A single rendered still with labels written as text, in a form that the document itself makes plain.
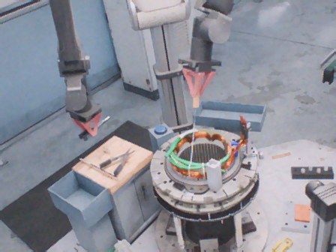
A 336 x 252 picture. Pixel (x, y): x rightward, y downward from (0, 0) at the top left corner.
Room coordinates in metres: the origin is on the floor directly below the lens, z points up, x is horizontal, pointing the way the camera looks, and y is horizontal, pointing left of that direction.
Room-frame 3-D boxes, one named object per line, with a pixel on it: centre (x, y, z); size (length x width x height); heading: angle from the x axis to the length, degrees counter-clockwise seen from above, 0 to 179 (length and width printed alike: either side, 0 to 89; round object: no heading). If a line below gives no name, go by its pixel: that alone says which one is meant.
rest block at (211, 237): (0.77, -0.07, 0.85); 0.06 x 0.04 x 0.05; 84
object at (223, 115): (1.16, -0.25, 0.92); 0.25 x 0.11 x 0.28; 62
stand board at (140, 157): (1.00, 0.19, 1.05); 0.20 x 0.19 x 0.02; 134
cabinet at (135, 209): (1.00, 0.19, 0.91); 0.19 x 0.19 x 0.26; 44
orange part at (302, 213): (0.86, -0.41, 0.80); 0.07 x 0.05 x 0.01; 156
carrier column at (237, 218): (0.78, -0.17, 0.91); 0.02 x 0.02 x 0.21
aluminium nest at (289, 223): (0.86, -0.39, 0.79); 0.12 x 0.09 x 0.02; 156
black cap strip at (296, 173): (1.05, -0.52, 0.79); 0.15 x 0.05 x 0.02; 74
